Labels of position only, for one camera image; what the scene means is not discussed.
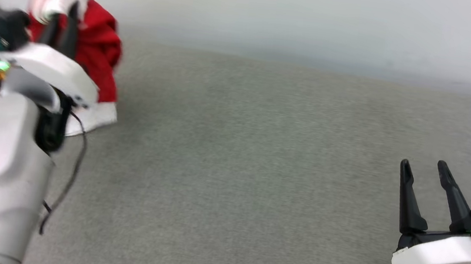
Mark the grey fabric sofa seat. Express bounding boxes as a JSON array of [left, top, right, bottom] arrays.
[[0, 7, 471, 264]]

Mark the red and white garment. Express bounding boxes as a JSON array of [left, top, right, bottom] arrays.
[[15, 0, 130, 142]]

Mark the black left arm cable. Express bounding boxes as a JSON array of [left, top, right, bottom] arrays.
[[38, 108, 91, 239]]

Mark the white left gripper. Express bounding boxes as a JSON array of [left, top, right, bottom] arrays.
[[0, 0, 110, 110]]

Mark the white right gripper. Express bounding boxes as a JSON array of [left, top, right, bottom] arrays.
[[390, 157, 471, 264]]

